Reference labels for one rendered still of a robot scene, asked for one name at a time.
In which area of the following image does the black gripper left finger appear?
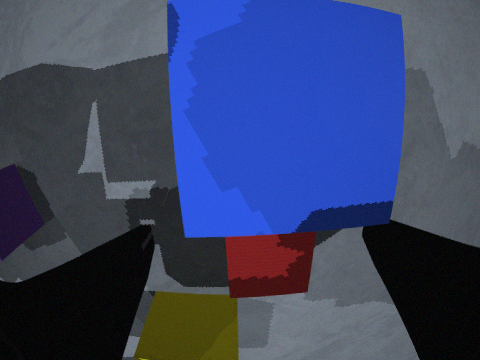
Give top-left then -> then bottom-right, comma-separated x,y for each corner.
0,225 -> 155,360

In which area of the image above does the purple block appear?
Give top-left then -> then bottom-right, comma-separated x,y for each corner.
0,164 -> 44,261

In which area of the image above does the yellow block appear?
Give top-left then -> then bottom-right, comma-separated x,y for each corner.
133,292 -> 239,360

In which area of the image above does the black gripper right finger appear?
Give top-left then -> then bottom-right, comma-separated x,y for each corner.
361,219 -> 480,360

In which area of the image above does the red block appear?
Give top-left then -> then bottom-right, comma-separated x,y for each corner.
225,231 -> 316,299

